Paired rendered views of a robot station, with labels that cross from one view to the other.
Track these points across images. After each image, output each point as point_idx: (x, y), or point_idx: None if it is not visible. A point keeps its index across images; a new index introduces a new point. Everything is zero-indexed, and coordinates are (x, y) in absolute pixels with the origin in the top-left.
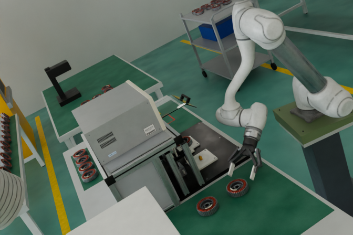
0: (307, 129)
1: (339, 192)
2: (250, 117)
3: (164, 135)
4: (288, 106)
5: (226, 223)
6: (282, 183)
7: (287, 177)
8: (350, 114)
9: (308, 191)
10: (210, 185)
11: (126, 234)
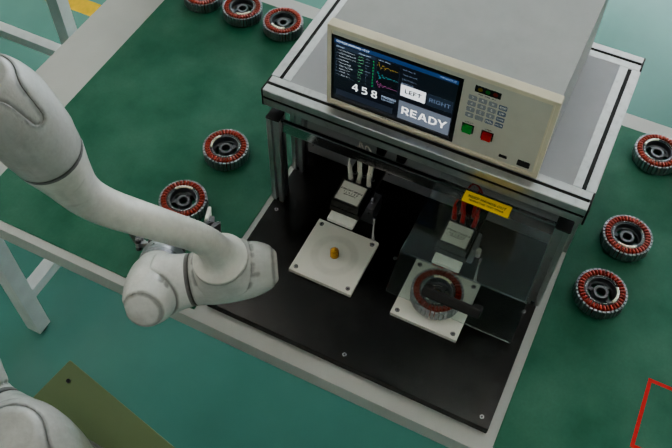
0: (58, 391)
1: None
2: (154, 256)
3: (312, 83)
4: None
5: (169, 137)
6: (90, 242)
7: (87, 263)
8: None
9: (30, 235)
10: (261, 204)
11: None
